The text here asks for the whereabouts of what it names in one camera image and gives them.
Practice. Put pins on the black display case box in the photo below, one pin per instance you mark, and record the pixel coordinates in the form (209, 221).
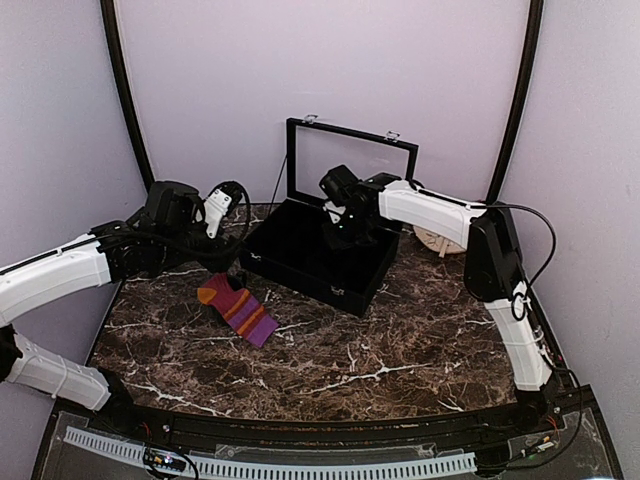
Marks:
(288, 248)

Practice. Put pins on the black frame post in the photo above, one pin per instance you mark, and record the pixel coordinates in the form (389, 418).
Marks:
(521, 89)
(124, 91)

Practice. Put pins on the black left frame post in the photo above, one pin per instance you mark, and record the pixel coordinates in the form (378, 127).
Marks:
(124, 91)

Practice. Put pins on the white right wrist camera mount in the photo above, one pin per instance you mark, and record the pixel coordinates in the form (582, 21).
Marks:
(334, 212)

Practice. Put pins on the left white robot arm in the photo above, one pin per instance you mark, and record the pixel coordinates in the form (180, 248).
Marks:
(175, 226)

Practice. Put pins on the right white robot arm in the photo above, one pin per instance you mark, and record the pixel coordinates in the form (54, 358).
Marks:
(493, 272)

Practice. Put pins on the white slotted cable duct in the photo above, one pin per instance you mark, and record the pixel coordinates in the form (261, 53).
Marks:
(263, 465)

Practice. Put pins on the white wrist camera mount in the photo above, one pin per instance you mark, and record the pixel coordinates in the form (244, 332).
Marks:
(334, 212)
(216, 207)

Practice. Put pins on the black sock white stripes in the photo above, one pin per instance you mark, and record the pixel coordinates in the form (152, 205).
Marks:
(339, 244)

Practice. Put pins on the black right frame post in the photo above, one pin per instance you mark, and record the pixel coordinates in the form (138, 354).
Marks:
(521, 89)

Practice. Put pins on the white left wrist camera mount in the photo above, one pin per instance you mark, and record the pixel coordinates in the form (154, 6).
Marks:
(216, 207)

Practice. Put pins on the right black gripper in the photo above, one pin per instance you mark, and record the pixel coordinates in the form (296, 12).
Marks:
(326, 226)

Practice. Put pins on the purple orange striped sock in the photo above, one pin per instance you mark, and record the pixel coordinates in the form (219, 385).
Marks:
(238, 307)

